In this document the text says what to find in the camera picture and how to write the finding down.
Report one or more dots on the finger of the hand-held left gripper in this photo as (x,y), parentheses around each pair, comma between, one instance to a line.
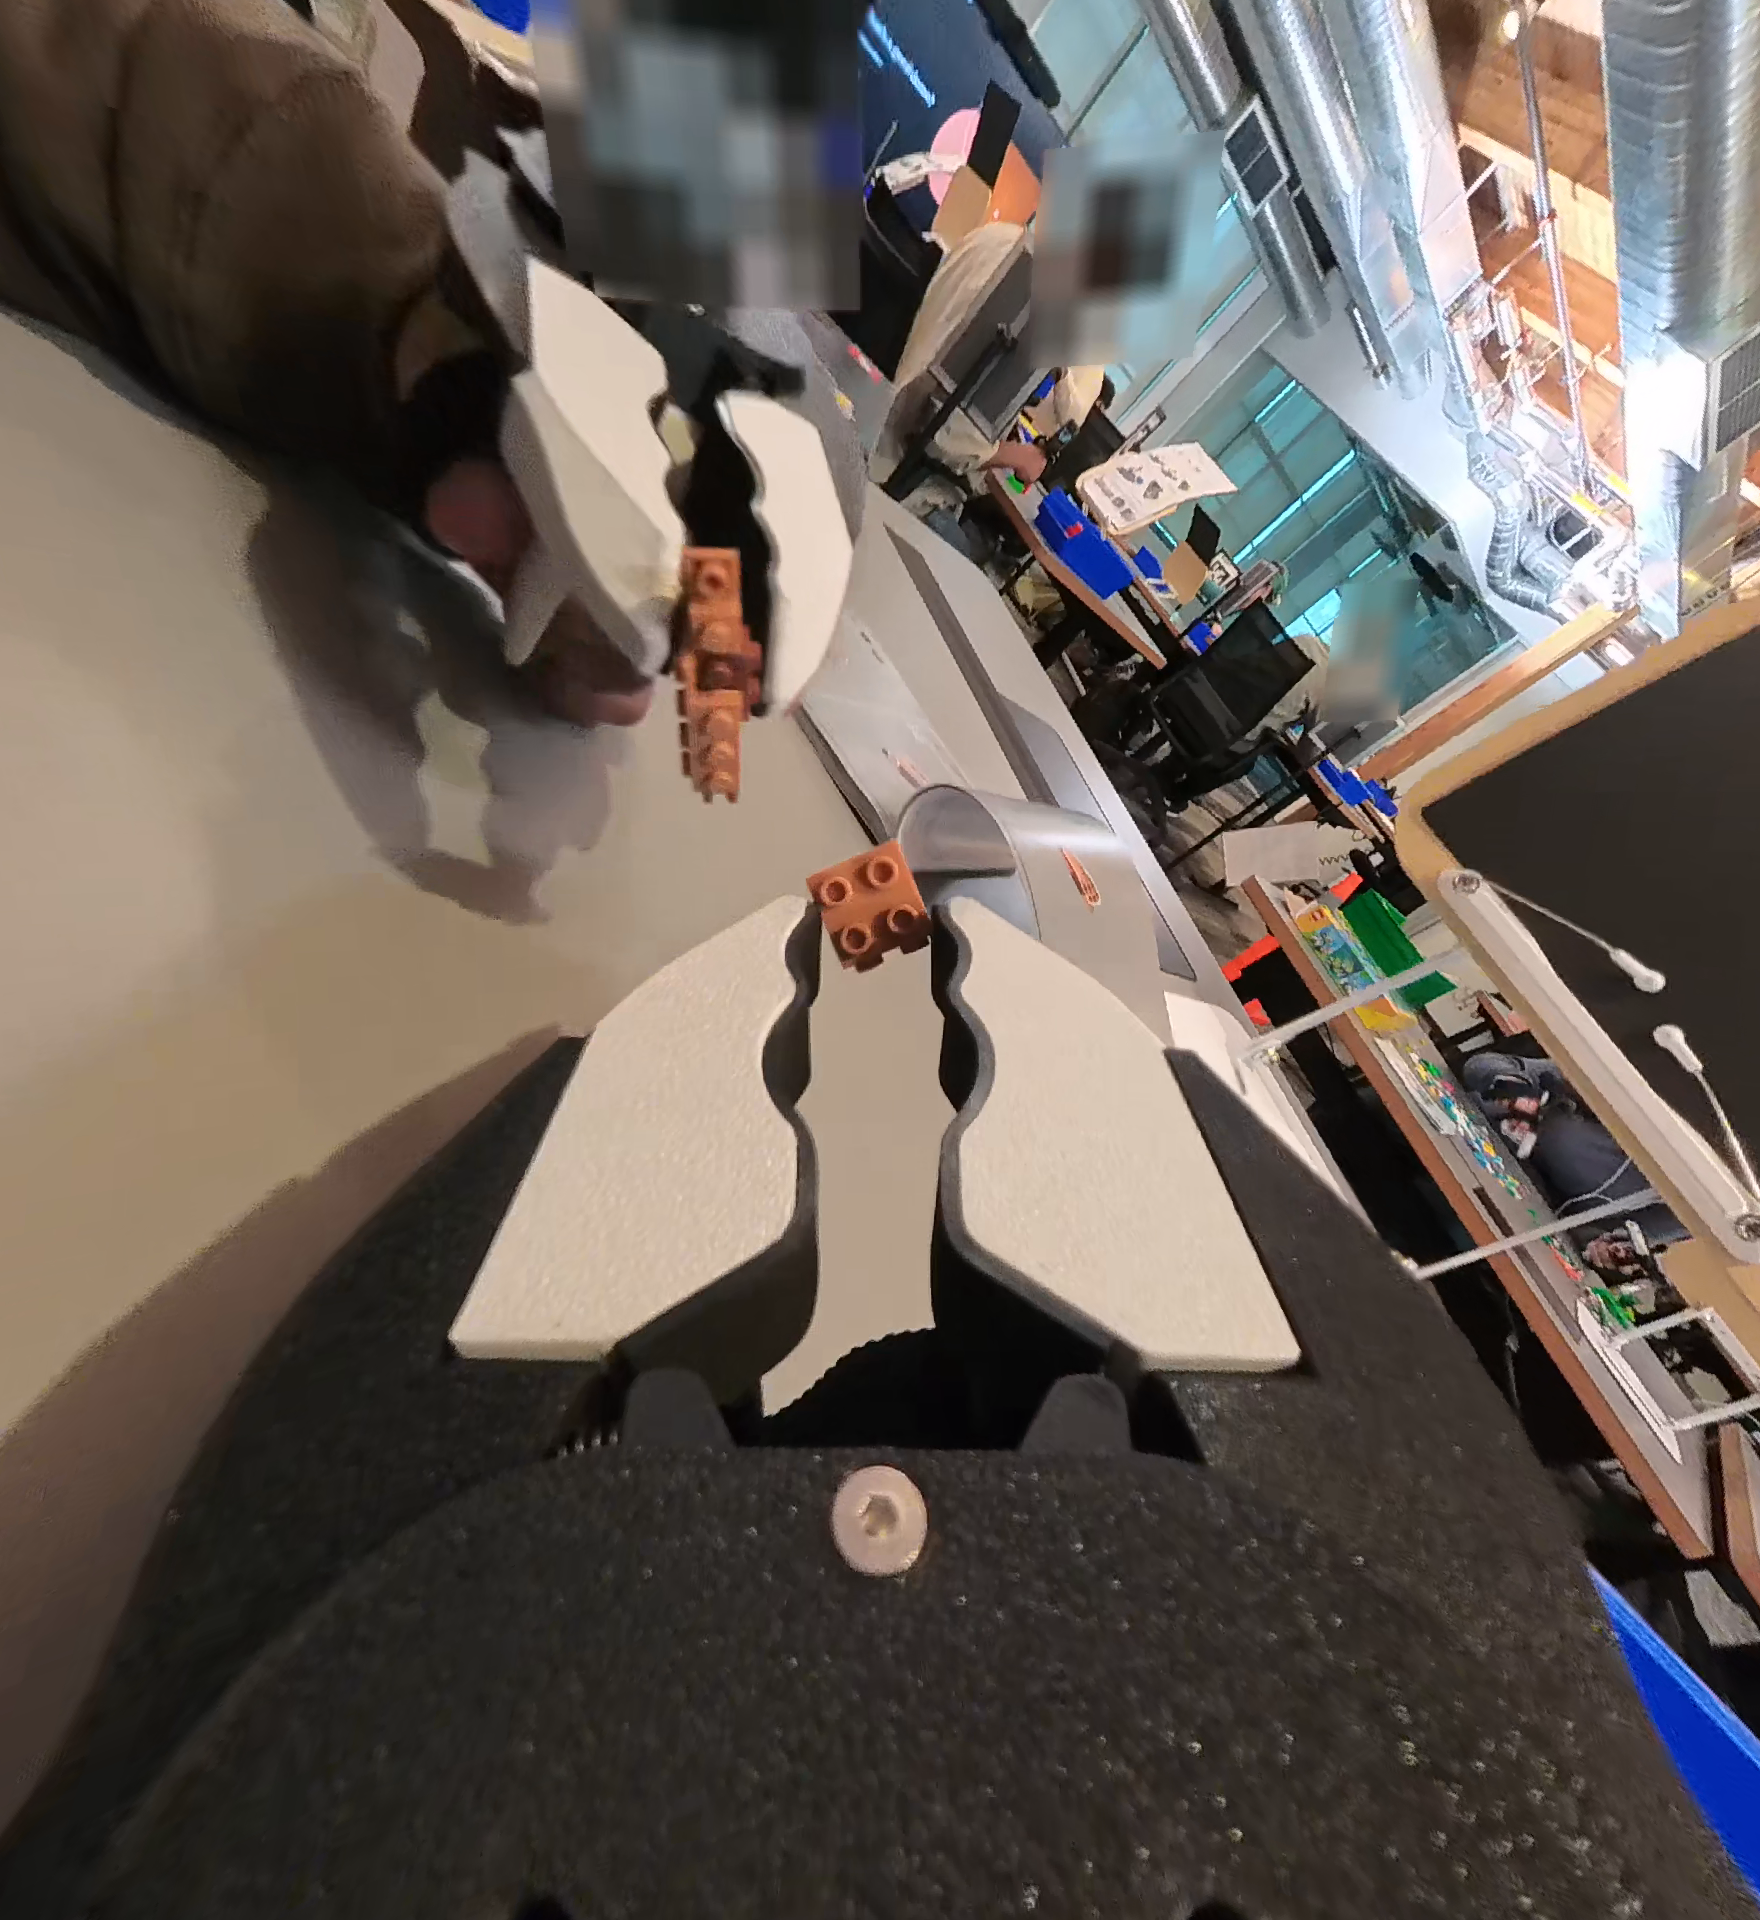
(587,450)
(798,510)

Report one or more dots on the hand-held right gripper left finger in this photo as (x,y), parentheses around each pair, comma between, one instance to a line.
(642,1186)

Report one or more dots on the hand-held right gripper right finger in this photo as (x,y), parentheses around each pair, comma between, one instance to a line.
(1122,1186)

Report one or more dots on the brown brick assembly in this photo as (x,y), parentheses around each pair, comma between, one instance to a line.
(717,676)

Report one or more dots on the brick instruction booklet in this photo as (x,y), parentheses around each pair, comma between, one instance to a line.
(957,690)

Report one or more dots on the orange brown square brick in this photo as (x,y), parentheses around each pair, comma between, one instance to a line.
(870,905)

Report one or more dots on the blue plastic bin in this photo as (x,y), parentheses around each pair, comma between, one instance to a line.
(1751,1801)

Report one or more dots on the person's left forearm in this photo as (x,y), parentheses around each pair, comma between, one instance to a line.
(163,179)

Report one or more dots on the grey desk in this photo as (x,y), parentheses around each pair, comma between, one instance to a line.
(163,900)

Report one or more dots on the person's left hand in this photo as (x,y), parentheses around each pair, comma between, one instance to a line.
(477,527)

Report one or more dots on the wooden office table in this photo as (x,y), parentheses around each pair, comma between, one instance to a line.
(1092,585)

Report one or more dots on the stack of blue bins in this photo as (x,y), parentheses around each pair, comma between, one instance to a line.
(1122,572)

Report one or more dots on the white board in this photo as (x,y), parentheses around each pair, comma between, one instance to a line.
(1159,486)

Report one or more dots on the green box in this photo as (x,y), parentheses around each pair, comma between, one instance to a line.
(1398,947)

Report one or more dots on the black office chair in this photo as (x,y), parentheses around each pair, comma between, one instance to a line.
(1240,690)

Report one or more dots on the silver ventilation duct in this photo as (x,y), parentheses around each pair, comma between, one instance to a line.
(1693,151)
(1302,121)

